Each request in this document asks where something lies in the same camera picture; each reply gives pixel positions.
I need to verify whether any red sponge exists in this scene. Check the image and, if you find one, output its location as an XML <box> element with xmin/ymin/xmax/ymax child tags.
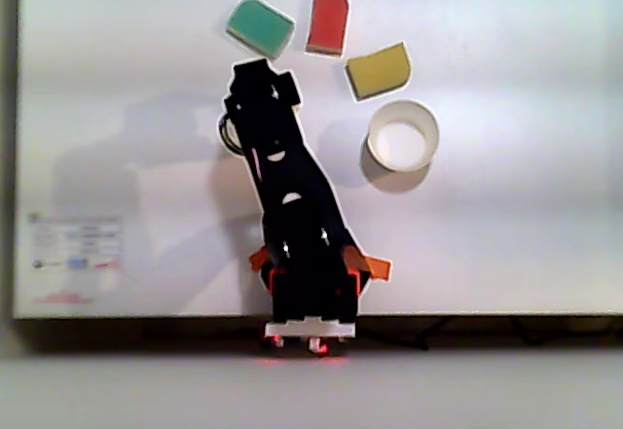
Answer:
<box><xmin>304</xmin><ymin>0</ymin><xmax>351</xmax><ymax>58</ymax></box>

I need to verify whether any yellow sponge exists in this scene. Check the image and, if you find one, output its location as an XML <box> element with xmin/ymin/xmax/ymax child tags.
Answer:
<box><xmin>344</xmin><ymin>41</ymin><xmax>413</xmax><ymax>103</ymax></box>

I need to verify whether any orange table clamp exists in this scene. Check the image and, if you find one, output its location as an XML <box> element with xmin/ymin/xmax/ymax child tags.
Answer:
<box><xmin>343</xmin><ymin>245</ymin><xmax>393</xmax><ymax>297</ymax></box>
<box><xmin>247</xmin><ymin>246</ymin><xmax>274</xmax><ymax>274</ymax></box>

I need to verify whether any white paper cup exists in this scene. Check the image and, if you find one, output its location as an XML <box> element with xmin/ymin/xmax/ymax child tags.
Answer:
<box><xmin>359</xmin><ymin>99</ymin><xmax>442</xmax><ymax>196</ymax></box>

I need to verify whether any white controller board mount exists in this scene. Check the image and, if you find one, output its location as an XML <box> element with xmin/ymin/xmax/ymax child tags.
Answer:
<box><xmin>264</xmin><ymin>318</ymin><xmax>357</xmax><ymax>340</ymax></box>

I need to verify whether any green sponge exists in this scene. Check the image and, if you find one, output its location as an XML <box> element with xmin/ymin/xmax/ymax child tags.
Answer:
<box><xmin>225</xmin><ymin>0</ymin><xmax>297</xmax><ymax>60</ymax></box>

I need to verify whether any printed sticker label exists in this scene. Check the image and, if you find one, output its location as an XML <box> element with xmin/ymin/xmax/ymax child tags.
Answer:
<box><xmin>27</xmin><ymin>212</ymin><xmax>123</xmax><ymax>272</ymax></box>

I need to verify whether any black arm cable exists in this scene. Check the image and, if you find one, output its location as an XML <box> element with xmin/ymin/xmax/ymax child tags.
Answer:
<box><xmin>217</xmin><ymin>111</ymin><xmax>247</xmax><ymax>157</ymax></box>

